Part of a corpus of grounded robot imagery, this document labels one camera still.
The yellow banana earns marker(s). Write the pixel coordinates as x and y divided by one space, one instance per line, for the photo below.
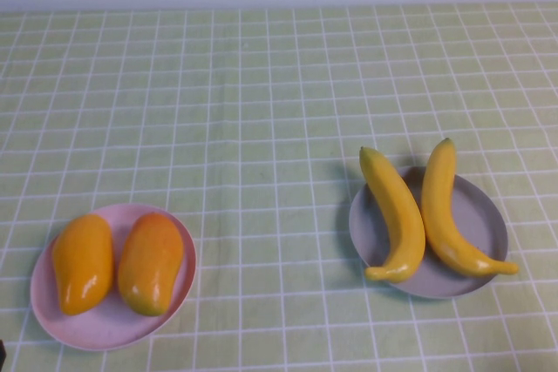
401 224
440 215

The pink round plate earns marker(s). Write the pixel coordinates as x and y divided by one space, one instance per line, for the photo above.
109 328

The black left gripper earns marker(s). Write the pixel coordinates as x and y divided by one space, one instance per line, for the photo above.
2 350

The grey-blue round plate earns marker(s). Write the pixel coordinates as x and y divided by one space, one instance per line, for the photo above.
471 224

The yellow mango with orange blush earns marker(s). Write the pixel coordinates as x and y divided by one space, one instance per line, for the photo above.
150 263

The green checkered tablecloth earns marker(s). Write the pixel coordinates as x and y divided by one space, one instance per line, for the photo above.
279 84

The plain yellow mango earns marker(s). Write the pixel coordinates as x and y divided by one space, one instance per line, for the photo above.
83 263

